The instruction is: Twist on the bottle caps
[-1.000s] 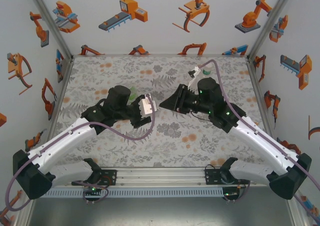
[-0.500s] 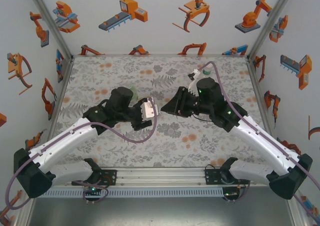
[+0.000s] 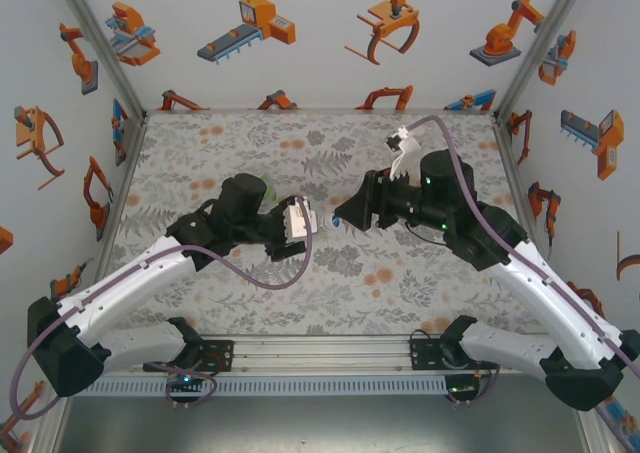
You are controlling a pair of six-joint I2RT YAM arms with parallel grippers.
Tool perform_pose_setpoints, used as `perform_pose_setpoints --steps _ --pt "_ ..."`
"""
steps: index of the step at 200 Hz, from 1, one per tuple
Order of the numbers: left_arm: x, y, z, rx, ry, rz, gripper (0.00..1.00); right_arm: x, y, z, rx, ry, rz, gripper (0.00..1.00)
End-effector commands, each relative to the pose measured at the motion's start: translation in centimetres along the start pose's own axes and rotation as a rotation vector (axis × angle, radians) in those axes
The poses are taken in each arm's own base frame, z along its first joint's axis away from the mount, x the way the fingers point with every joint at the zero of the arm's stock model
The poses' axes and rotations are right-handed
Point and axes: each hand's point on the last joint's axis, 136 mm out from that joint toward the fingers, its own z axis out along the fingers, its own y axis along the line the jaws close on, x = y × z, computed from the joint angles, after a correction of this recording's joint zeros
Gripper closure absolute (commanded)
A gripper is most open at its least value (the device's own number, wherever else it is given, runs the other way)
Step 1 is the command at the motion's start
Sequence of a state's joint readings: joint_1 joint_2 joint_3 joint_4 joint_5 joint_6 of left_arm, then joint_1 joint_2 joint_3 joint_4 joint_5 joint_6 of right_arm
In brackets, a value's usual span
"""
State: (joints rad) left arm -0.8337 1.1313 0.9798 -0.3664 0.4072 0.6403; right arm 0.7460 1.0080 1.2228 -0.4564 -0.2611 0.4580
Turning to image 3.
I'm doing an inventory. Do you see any clear bottle with lime label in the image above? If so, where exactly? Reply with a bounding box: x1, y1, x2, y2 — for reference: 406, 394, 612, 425
258, 172, 278, 204

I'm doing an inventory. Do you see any floral patterned table cover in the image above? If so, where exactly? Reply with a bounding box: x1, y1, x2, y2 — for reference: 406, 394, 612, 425
99, 111, 551, 337

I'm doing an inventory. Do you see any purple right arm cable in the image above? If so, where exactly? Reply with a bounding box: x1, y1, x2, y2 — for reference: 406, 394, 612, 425
405, 115, 640, 453

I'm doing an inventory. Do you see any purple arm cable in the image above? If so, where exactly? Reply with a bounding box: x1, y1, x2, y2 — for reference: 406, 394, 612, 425
405, 115, 640, 453
10, 196, 314, 420

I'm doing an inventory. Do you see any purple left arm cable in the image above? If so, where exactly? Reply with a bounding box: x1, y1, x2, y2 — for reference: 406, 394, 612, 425
10, 196, 314, 420

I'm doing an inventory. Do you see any aluminium side frame rail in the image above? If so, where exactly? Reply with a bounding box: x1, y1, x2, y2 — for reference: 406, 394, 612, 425
94, 112, 150, 274
492, 115, 561, 304

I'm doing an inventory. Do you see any aluminium rear frame rail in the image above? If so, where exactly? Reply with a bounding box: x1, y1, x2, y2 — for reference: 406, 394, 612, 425
144, 105, 497, 116

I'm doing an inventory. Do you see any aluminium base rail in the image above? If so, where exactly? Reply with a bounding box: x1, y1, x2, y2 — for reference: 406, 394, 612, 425
99, 335, 551, 374

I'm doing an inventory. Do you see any grey slotted cable duct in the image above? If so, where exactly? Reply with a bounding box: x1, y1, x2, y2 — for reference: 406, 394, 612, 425
74, 376, 496, 397

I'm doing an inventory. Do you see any aluminium frame post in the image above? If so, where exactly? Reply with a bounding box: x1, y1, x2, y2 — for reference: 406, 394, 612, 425
574, 407, 621, 453
49, 0, 150, 122
29, 397, 71, 453
492, 0, 596, 122

